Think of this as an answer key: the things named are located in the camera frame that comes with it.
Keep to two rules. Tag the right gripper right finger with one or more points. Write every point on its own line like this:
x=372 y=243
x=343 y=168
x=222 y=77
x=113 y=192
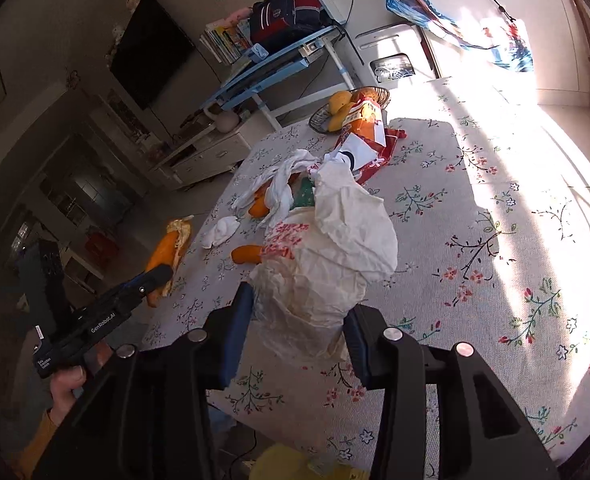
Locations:
x=363 y=330

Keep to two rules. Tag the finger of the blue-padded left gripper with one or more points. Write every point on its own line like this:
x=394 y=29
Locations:
x=150 y=280

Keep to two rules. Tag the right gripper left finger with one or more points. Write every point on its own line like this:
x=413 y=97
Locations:
x=237 y=320

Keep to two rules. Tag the orange peel large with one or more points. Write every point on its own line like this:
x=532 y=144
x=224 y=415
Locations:
x=170 y=250

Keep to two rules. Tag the small white tissue wad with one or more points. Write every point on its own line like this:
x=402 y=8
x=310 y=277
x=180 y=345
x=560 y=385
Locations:
x=222 y=231

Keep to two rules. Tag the white plastic bag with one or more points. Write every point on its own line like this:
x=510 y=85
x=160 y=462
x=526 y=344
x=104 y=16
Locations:
x=317 y=263

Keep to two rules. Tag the orange peel short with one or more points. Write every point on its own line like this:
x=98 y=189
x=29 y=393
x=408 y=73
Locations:
x=258 y=209

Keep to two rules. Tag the white tissue paper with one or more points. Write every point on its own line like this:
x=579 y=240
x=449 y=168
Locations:
x=279 y=196

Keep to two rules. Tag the green knitted cloth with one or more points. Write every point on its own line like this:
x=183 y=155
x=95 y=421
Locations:
x=304 y=196

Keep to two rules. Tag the red orange snack bag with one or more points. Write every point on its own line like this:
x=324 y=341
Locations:
x=364 y=143

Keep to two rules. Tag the person's left hand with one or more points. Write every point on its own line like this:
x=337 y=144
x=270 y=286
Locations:
x=64 y=383

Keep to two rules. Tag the floral tablecloth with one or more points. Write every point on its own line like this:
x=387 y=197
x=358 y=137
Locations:
x=493 y=249

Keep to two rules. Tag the yellow plastic basin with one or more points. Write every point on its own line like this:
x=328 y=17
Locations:
x=281 y=462

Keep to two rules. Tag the white tv cabinet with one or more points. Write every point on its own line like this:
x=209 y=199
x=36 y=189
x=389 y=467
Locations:
x=210 y=153

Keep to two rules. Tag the pink kettlebell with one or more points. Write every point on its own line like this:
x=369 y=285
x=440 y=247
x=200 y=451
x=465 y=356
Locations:
x=224 y=121

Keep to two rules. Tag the blue study desk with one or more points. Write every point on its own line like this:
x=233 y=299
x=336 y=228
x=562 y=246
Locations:
x=280 y=66

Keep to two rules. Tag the yellow mango front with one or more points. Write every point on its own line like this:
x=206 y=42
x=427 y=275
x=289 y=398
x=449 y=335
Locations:
x=338 y=118

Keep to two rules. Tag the yellow mango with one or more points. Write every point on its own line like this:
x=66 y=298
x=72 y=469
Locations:
x=338 y=118
x=338 y=100

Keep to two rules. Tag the yellow mango left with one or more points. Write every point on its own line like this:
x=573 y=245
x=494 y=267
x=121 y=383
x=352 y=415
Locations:
x=338 y=100

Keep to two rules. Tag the row of books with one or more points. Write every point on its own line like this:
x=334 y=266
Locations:
x=227 y=41

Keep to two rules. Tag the navy striped backpack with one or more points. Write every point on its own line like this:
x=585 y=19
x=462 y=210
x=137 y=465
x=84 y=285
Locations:
x=276 y=24

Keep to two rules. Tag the colourful kite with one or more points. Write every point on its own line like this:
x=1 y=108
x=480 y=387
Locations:
x=498 y=39

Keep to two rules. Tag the wire fruit basket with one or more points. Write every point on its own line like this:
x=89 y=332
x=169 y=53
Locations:
x=330 y=117

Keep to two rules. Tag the black wall television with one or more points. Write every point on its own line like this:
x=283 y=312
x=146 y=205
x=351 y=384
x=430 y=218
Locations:
x=150 y=52

